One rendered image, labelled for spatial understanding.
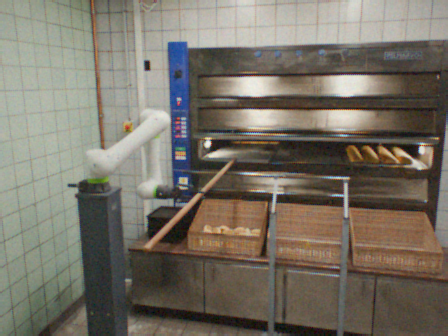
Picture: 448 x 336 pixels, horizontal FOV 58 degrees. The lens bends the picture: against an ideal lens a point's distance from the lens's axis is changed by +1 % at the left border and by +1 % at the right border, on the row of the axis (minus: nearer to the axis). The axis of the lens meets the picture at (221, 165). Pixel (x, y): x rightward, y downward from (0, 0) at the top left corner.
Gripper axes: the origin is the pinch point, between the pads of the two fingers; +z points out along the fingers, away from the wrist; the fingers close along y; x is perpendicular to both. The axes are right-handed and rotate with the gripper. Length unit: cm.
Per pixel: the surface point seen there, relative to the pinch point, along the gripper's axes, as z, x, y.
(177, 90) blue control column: -48, -96, -59
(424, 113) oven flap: 140, -104, -43
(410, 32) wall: 125, -102, -99
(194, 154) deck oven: -36, -100, -5
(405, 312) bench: 128, -48, 86
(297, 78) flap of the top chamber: 48, -103, -68
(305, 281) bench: 62, -47, 72
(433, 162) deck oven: 149, -103, -7
